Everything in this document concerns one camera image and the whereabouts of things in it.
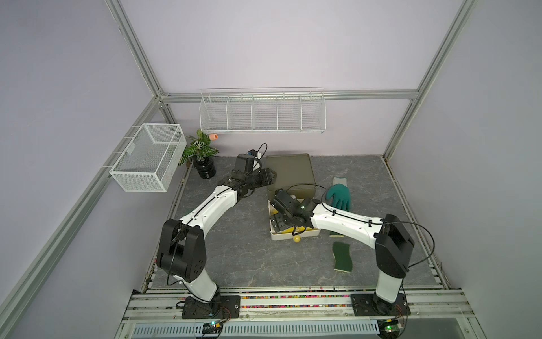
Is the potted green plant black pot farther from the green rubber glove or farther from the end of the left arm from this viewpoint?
the green rubber glove

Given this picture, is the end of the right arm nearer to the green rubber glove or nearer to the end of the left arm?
the end of the left arm

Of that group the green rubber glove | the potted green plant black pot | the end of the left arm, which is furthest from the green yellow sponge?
the potted green plant black pot

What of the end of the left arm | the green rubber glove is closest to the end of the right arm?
the end of the left arm

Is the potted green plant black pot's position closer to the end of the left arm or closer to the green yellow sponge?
the end of the left arm

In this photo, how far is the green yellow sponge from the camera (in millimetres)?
824

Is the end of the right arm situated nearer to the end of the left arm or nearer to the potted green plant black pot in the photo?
the end of the left arm

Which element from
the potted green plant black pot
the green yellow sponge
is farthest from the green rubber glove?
the potted green plant black pot

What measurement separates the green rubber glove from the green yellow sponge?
205 millimetres

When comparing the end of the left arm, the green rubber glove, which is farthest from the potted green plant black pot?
the green rubber glove

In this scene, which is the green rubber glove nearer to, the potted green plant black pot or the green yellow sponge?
the green yellow sponge

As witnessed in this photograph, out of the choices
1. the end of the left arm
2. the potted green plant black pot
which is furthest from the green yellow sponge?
the potted green plant black pot

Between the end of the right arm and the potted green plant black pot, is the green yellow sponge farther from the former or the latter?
the potted green plant black pot

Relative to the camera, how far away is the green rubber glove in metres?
1.01

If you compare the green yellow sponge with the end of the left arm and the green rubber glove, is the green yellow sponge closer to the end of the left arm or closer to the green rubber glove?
the green rubber glove
